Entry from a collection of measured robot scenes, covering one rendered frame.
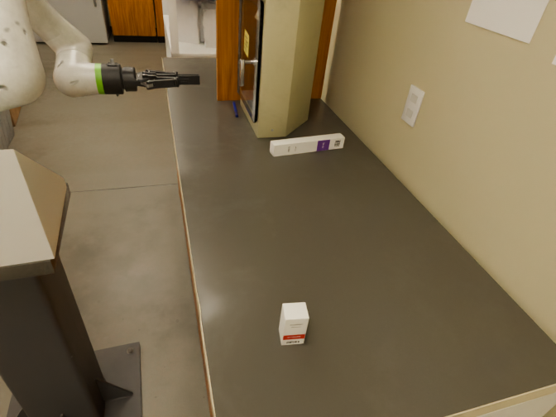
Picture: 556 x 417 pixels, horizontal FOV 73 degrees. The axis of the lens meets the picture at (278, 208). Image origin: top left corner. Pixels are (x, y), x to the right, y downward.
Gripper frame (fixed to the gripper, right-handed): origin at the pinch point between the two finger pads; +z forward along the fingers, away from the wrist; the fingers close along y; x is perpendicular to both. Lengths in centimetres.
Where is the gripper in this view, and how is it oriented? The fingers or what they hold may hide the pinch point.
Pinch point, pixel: (189, 79)
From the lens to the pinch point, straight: 135.5
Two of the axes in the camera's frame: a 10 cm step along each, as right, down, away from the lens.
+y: -2.8, -6.0, 7.5
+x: -1.0, 7.9, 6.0
